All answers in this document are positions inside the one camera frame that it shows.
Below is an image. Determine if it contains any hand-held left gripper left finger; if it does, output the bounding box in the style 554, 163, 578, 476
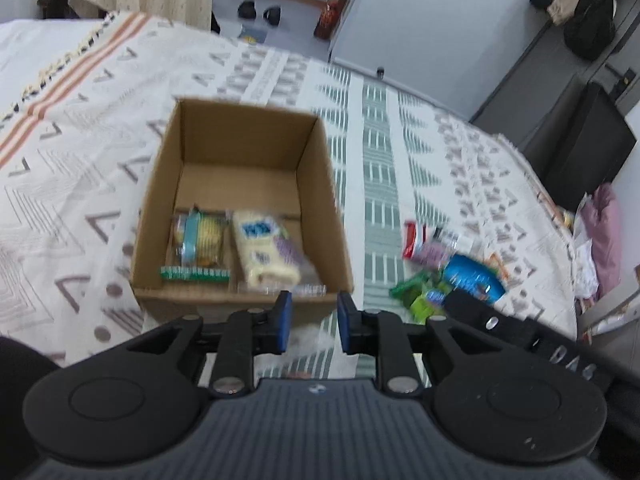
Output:
114, 290, 294, 395

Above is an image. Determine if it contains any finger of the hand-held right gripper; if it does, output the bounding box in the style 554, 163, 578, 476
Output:
443, 290, 537, 347

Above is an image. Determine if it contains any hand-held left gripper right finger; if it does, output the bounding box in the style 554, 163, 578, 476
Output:
336, 291, 514, 395

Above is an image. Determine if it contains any light green snack packet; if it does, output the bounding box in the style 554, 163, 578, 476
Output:
409, 284, 447, 324

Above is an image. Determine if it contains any cardboard box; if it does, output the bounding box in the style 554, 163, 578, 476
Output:
129, 97, 355, 330

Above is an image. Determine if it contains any blue snack packet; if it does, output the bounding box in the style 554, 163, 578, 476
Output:
442, 253, 507, 306

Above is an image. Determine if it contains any orange biscuit packet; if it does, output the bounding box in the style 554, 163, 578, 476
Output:
486, 254, 512, 282

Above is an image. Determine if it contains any purple snack packet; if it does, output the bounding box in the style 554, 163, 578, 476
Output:
414, 240, 453, 269

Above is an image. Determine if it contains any pale yellow snack packet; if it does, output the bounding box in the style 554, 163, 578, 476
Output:
231, 210, 321, 292

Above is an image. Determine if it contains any dark green snack packet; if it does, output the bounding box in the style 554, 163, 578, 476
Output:
389, 270, 432, 302

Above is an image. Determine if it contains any black and white cake packet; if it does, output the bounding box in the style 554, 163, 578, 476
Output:
432, 226, 475, 255

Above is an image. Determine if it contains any red and white snack packet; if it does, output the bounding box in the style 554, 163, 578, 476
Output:
402, 220, 432, 261

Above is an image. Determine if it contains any green snack bar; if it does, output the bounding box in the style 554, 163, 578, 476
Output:
160, 265, 232, 284

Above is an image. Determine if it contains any clear biscuit packet blue label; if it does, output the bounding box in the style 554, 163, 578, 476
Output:
172, 206, 227, 267

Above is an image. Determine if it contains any pink cloth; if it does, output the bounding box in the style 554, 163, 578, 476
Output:
574, 182, 624, 302

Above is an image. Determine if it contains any printed blanket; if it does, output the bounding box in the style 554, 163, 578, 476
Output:
0, 10, 582, 392

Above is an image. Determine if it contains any black cabinet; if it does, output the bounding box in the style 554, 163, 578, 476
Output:
520, 80, 637, 212

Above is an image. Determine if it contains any pile of dark bags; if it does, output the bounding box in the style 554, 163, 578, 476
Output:
529, 0, 632, 62

